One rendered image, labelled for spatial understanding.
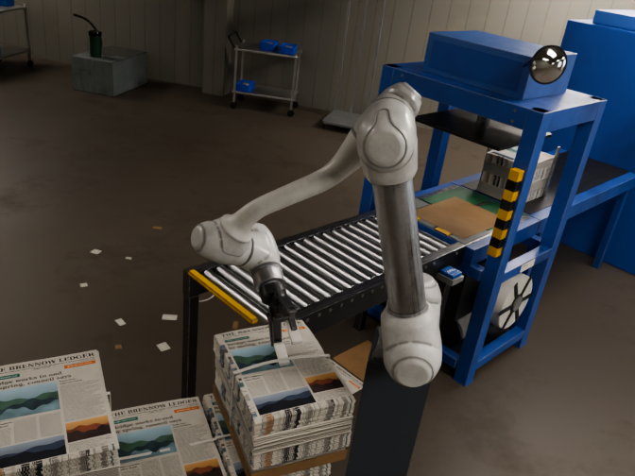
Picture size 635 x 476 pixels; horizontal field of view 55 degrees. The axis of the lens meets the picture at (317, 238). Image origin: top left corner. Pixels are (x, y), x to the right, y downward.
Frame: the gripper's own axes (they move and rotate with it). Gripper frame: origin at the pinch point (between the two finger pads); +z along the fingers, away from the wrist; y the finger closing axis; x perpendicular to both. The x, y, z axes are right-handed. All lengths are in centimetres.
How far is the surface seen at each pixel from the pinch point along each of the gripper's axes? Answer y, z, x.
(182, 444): 28.9, 10.3, 27.6
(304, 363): 7.1, 1.3, -6.0
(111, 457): 2, 18, 48
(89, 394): 8, 0, 51
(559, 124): 9, -94, -164
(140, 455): 28.5, 11.1, 39.4
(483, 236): 78, -80, -154
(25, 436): 3, 9, 66
